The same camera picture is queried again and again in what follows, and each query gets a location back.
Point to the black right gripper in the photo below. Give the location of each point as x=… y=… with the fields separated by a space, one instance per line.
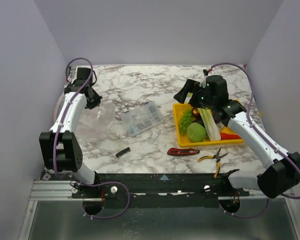
x=190 y=90

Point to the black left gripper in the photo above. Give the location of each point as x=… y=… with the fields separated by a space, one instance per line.
x=96 y=103

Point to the clear zip top bag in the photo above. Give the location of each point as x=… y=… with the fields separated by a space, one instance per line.
x=86 y=124

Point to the green celery stalk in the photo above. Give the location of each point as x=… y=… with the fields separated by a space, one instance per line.
x=210 y=125

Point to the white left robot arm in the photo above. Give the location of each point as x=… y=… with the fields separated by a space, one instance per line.
x=59 y=146

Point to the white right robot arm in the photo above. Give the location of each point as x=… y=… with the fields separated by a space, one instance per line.
x=282 y=168

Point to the yellow plastic tray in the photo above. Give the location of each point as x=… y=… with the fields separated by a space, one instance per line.
x=184 y=142

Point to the dark red onion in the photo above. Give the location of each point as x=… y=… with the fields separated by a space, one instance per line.
x=195 y=112

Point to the green grape bunch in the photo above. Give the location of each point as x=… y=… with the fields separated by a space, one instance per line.
x=185 y=121

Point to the green cabbage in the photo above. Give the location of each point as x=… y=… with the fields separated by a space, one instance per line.
x=196 y=133

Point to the clear plastic screw box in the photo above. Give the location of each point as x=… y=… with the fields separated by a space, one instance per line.
x=142 y=118

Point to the red chili pepper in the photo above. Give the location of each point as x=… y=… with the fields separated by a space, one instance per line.
x=228 y=136

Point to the black ic chip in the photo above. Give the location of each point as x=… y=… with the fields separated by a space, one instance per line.
x=123 y=152

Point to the red utility knife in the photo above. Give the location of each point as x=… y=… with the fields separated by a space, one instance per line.
x=182 y=151

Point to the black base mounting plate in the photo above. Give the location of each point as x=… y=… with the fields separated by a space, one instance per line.
x=157 y=190

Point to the yellow handled pliers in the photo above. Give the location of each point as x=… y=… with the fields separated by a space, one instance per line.
x=217 y=158

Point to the aluminium rail frame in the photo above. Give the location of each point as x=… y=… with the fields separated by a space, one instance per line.
x=53 y=215

